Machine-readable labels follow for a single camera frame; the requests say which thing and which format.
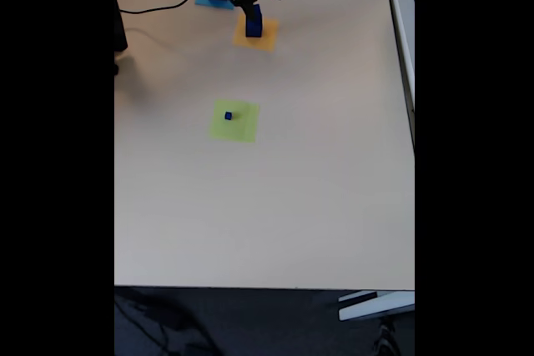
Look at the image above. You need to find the medium blue cube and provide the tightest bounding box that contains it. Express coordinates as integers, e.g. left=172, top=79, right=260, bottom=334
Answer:
left=244, top=16, right=264, bottom=38

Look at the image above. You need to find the white adjacent table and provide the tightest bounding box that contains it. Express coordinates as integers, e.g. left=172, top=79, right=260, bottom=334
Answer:
left=382, top=0, right=416, bottom=149

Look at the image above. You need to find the orange paper square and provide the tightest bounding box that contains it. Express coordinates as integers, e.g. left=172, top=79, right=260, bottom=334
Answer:
left=231, top=13, right=280, bottom=53

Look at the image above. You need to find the green paper square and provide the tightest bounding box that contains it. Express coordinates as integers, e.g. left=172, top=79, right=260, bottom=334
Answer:
left=208, top=98, right=260, bottom=143

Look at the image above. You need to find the white table foot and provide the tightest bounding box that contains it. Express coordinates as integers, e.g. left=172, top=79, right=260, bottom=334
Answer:
left=337, top=290, right=416, bottom=323

